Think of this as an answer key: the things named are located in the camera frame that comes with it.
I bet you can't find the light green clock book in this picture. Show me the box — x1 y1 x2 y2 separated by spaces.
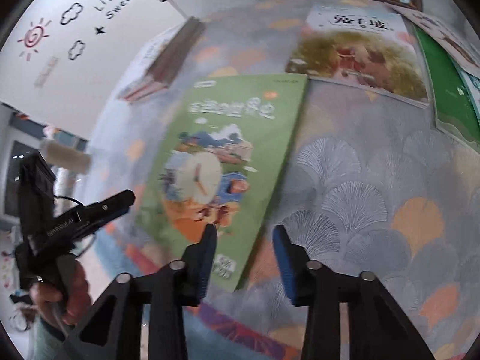
137 73 308 292

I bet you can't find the green Aesop fables book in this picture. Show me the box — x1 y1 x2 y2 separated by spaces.
415 27 479 152

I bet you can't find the rabbit hill picture book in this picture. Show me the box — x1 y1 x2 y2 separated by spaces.
286 4 429 109

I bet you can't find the Lunyu teal title book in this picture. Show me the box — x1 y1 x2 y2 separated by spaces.
456 63 480 119

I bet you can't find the stack of sorted books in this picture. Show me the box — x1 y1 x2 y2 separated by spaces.
118 16 205 103

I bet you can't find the person's left hand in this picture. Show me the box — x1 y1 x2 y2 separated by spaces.
29 257 93 327

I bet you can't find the black cable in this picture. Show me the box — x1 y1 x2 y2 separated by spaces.
52 194 99 260

